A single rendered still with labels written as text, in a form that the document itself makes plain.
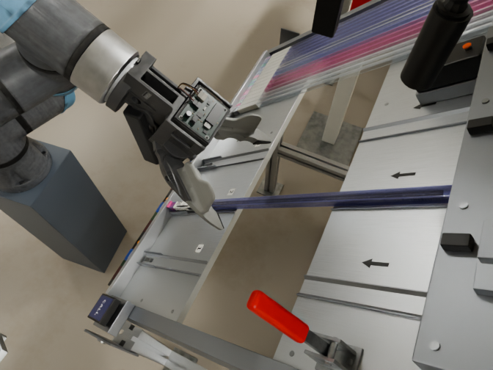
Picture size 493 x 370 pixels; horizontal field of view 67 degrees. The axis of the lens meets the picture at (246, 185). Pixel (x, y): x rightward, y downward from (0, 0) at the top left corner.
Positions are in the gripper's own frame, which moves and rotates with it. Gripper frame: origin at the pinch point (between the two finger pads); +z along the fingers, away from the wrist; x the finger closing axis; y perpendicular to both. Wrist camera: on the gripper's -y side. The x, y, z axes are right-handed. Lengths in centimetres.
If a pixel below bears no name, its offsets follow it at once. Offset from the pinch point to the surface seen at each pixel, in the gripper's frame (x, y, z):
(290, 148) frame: 52, -56, 26
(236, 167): 9.0, -13.8, 1.4
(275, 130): 17.0, -8.7, 2.8
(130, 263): -12.8, -25.5, -3.2
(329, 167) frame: 50, -48, 39
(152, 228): -5.6, -25.4, -3.5
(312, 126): 89, -82, 42
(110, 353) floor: -30, -98, 19
